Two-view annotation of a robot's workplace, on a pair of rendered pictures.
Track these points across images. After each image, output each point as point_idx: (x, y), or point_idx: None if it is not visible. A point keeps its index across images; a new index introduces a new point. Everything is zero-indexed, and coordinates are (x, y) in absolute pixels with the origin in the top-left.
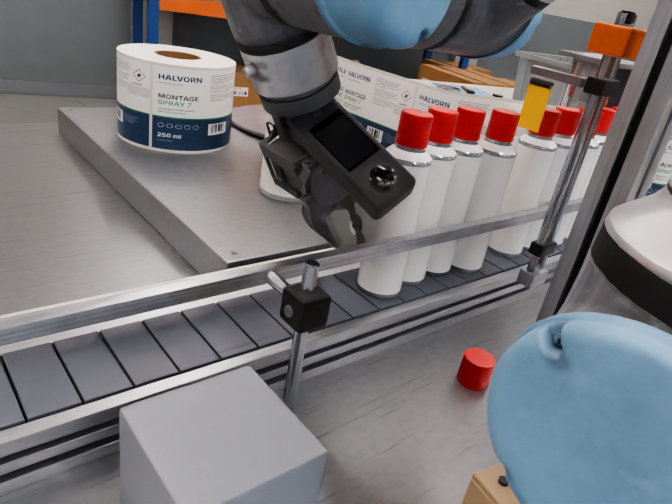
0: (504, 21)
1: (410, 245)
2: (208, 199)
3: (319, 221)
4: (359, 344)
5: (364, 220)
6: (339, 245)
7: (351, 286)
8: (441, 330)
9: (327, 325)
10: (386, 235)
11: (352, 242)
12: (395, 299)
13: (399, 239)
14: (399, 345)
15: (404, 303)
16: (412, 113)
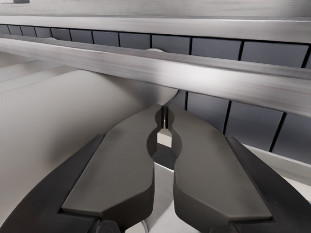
0: None
1: (99, 46)
2: None
3: (297, 219)
4: (247, 17)
5: (140, 138)
6: (217, 131)
7: (184, 95)
8: (127, 13)
9: (301, 45)
10: (118, 94)
11: (183, 122)
12: (157, 43)
13: (109, 61)
14: (182, 15)
15: (152, 33)
16: None
